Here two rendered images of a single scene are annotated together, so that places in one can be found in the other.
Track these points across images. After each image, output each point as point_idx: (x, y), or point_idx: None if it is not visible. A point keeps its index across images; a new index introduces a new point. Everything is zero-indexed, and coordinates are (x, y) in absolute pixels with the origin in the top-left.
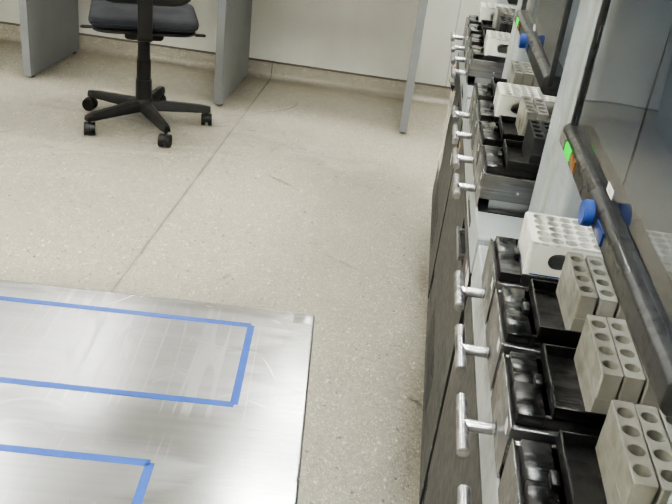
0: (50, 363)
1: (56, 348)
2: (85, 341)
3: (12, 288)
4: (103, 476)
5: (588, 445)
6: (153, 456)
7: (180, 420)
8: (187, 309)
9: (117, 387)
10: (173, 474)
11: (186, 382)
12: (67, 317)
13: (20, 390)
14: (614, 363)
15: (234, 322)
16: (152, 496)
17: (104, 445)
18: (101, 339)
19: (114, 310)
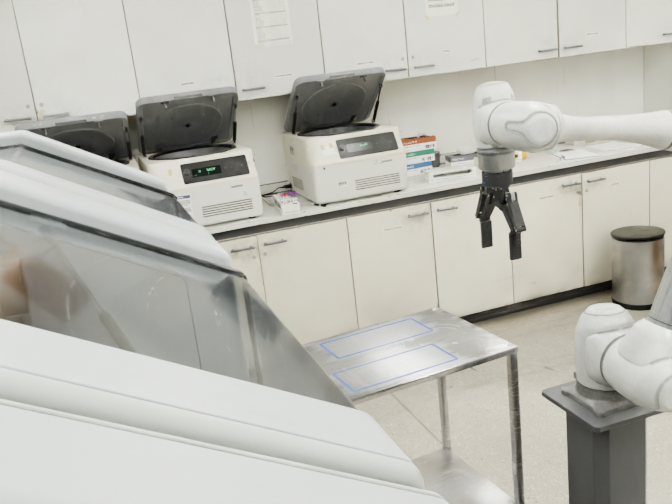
0: (394, 360)
1: (399, 363)
2: (395, 367)
3: (442, 367)
4: (345, 353)
5: None
6: (339, 359)
7: (342, 366)
8: (381, 386)
9: (368, 364)
10: (330, 359)
11: (352, 372)
12: (411, 369)
13: (390, 354)
14: None
15: (360, 389)
16: (330, 355)
17: (353, 356)
18: (391, 369)
19: (402, 376)
